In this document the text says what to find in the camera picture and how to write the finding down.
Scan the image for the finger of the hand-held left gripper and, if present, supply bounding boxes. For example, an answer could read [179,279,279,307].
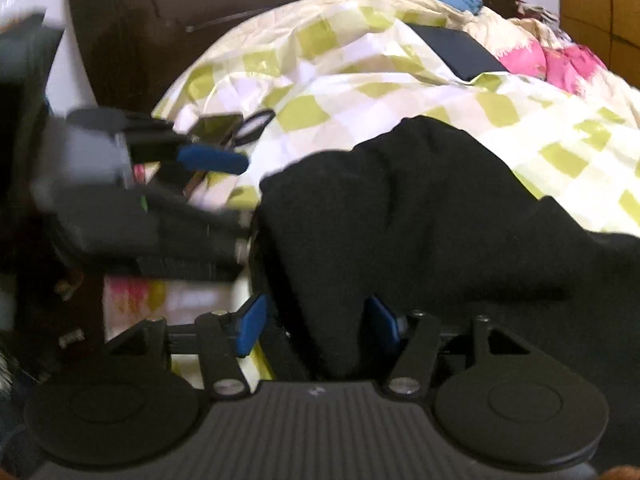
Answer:
[135,190,254,283]
[120,109,277,196]

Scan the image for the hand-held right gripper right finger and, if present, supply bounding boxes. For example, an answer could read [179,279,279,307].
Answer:
[362,296,545,401]

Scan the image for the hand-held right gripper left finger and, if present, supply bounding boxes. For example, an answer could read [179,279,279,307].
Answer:
[105,292,274,401]

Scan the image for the black pants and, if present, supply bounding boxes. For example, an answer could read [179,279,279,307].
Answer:
[249,115,640,411]

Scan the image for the green checkered bedsheet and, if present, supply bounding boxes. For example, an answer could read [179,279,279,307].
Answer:
[102,0,640,382]

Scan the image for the dark brown wooden headboard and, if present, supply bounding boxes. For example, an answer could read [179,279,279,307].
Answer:
[65,0,519,117]

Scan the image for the dark navy folded cloth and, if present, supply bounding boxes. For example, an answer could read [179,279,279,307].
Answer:
[407,24,509,82]

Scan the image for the pink floral blanket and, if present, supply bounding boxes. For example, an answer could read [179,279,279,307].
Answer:
[450,0,640,128]

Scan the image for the brown wooden cupboard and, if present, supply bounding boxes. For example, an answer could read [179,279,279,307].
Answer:
[556,0,640,87]

